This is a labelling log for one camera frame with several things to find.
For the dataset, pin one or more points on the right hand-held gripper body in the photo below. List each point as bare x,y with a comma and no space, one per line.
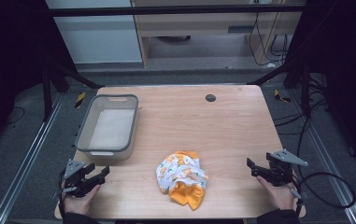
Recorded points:
280,169

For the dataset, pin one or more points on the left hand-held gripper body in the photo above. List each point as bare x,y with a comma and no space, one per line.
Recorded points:
74,182

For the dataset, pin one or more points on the person's left hand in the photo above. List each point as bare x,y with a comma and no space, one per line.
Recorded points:
79,202

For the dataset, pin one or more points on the person's right hand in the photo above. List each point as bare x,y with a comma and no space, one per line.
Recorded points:
277,194

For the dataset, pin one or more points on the grey plastic storage bin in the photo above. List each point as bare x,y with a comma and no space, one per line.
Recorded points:
108,126

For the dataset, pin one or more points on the yellow black striped tape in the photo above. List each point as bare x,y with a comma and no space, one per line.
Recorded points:
281,96
80,100

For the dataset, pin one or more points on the white and orange printed garment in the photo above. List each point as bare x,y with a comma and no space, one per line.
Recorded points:
182,179

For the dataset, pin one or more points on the grey round table grommet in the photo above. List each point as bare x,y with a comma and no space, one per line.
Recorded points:
210,98

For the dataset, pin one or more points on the dark curtain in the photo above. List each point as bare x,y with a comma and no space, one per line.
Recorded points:
347,62
10,62

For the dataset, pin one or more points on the white cabinet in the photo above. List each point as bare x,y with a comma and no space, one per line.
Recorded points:
94,34

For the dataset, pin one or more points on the light wooden desk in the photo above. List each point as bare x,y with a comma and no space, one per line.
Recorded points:
197,26

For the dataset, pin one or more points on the aluminium floor rail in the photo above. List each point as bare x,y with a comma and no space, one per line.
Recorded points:
26,161
328,161

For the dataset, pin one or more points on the black metal frame stand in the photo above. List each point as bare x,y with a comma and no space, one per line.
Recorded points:
47,93
305,90

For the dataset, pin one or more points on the black horizontal frame bar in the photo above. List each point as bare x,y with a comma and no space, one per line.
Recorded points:
172,10

